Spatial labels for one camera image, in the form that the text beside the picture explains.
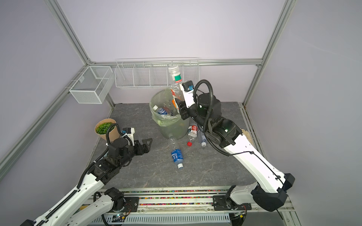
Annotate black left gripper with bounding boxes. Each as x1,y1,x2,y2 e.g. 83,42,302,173
118,138,152,169

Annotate red label cola bottle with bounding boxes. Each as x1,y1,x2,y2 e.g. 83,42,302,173
187,124,198,147

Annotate small blue label bottle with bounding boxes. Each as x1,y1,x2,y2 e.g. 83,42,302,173
152,105,173,116

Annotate blue label bottle white cap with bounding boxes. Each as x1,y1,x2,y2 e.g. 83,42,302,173
168,137,184,169

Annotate clear bottle blue cap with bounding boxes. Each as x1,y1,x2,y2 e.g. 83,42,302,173
199,131,207,148

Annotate clear bottle green cap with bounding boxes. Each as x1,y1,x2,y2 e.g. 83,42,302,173
168,66,184,113

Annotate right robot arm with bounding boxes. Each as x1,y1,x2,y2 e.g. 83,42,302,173
175,80,295,212

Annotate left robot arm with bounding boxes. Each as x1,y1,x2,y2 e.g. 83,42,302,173
22,123,153,226

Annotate green bagged waste bin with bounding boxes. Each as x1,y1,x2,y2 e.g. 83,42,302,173
149,89,190,139

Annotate beige plant pot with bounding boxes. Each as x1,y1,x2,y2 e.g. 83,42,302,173
94,118,121,142

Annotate green artificial plant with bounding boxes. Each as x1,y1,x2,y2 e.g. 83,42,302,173
95,122,115,135

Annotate beige wooden brush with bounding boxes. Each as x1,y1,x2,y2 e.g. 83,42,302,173
242,129,254,146

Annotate white mesh side basket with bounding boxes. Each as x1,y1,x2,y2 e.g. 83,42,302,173
70,66,115,104

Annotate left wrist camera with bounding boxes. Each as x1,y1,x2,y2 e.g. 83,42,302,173
121,128,135,146

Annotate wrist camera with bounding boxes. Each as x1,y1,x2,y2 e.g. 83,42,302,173
180,81,195,108
121,128,135,146

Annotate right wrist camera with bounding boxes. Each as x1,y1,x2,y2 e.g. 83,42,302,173
180,81,195,108

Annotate white wire wall basket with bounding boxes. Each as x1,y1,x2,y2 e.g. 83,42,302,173
114,57,200,88

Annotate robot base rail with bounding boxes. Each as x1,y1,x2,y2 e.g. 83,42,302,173
76,186,295,226

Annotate right aluminium frame post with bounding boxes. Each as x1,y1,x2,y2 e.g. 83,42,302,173
242,0,297,106

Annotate aluminium frame corner post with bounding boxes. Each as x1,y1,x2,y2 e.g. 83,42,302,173
44,0,92,66

